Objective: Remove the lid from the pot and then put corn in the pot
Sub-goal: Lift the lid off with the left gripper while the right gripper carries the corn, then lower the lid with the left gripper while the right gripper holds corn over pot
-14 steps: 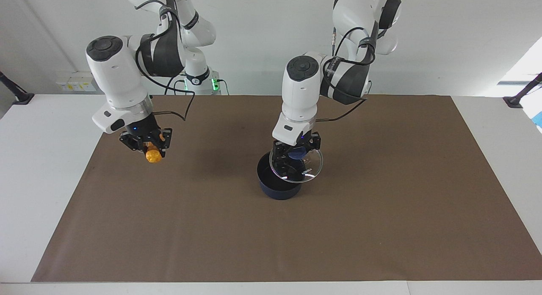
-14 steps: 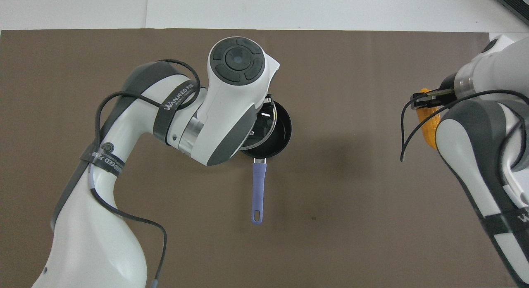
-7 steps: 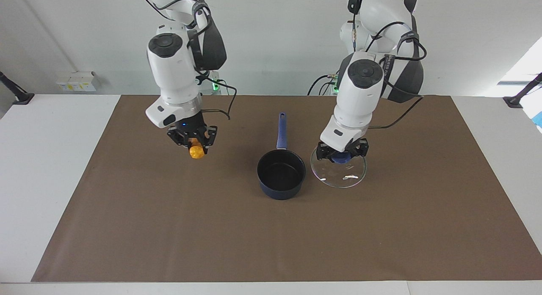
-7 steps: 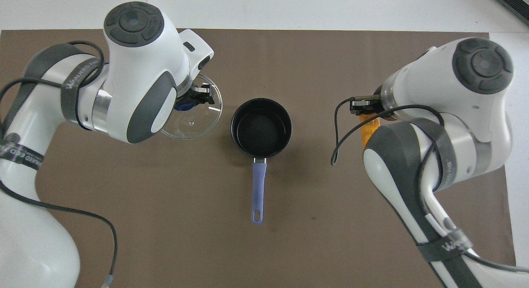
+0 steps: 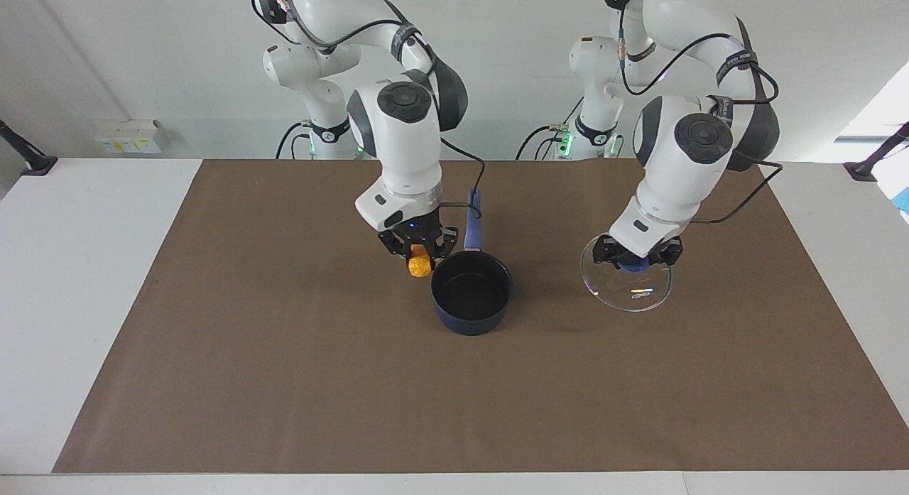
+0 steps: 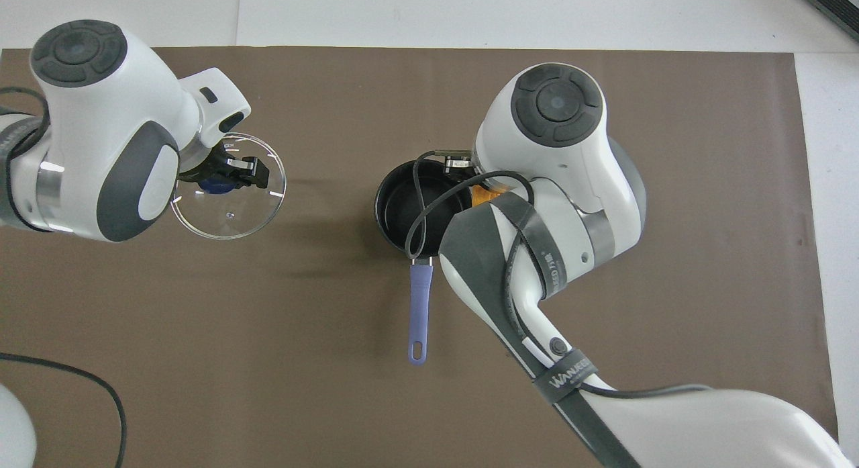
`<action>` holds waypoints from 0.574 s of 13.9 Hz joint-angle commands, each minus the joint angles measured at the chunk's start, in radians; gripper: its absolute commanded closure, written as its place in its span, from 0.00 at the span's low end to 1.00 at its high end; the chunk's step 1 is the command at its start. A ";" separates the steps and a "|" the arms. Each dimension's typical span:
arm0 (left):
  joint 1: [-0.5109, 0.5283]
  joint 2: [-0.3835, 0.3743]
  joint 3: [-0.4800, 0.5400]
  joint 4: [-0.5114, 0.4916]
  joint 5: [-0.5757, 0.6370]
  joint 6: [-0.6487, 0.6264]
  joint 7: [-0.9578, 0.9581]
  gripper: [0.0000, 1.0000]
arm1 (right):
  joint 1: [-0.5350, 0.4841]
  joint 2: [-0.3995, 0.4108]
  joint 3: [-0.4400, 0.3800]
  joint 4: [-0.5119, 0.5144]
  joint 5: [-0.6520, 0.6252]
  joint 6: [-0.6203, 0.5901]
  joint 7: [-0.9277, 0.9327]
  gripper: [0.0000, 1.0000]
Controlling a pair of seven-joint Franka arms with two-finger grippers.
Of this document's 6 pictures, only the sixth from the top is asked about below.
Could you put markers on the glass lid with blue knob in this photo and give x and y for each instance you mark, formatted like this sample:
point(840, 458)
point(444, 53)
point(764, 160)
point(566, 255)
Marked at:
point(228, 219)

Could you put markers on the brown table mat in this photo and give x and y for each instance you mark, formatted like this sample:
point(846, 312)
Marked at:
point(268, 354)

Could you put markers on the dark ribbed device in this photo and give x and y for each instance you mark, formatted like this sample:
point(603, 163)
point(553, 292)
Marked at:
point(835, 1)

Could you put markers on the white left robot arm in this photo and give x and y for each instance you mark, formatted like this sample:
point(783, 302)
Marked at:
point(100, 119)

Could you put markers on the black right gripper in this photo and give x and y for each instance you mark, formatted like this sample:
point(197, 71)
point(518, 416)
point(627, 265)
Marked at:
point(458, 166)

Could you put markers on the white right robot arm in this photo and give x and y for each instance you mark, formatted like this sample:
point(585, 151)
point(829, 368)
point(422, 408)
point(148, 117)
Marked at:
point(570, 186)

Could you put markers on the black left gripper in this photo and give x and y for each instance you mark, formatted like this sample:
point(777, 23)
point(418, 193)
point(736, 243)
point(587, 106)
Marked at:
point(209, 167)

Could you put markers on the yellow toy corn cob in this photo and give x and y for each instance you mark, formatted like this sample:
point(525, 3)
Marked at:
point(480, 194)

